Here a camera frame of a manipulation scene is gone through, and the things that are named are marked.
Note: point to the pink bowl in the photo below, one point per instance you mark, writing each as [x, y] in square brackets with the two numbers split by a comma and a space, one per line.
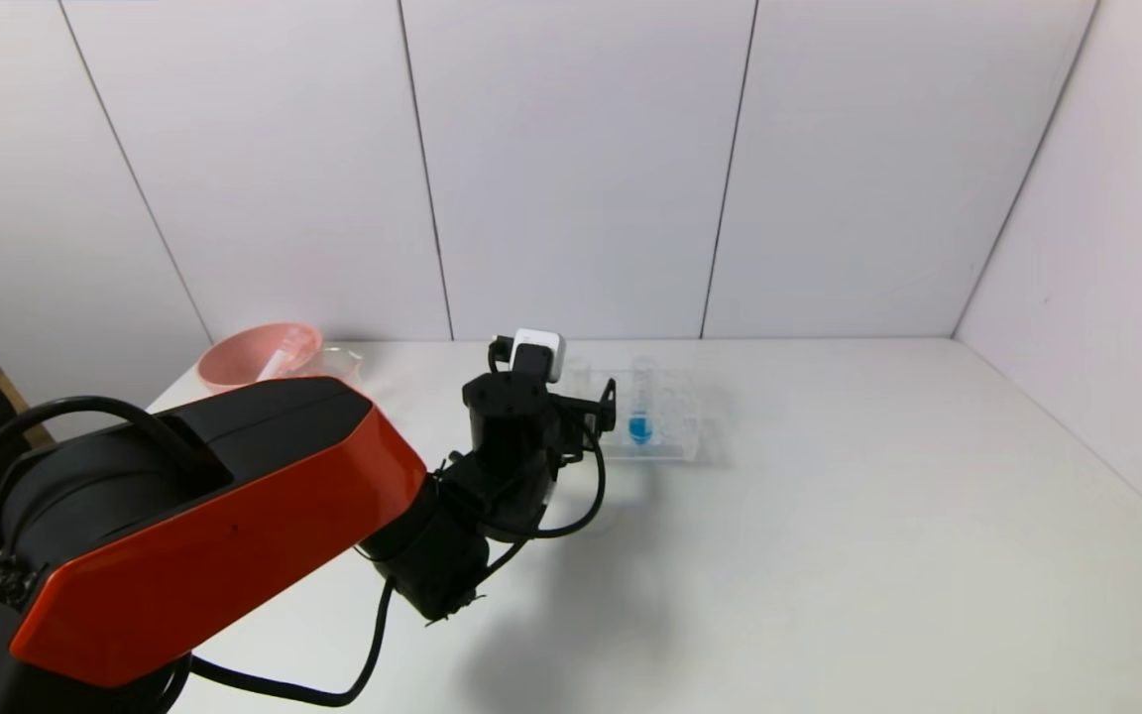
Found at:
[244, 357]

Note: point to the clear plastic test tube rack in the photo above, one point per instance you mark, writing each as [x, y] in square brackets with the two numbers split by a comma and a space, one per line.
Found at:
[675, 416]

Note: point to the black and orange left arm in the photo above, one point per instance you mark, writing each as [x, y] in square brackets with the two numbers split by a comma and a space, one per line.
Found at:
[214, 516]

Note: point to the test tube with blue pigment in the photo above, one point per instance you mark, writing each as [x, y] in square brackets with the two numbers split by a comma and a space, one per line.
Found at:
[640, 428]

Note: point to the clear glass beaker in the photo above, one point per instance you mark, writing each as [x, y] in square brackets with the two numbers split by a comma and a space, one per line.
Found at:
[343, 362]

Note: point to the test tube with red pigment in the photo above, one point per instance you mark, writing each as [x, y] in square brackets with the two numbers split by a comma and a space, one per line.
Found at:
[279, 359]

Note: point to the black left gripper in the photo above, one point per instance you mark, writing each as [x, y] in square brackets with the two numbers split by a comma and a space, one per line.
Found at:
[571, 421]

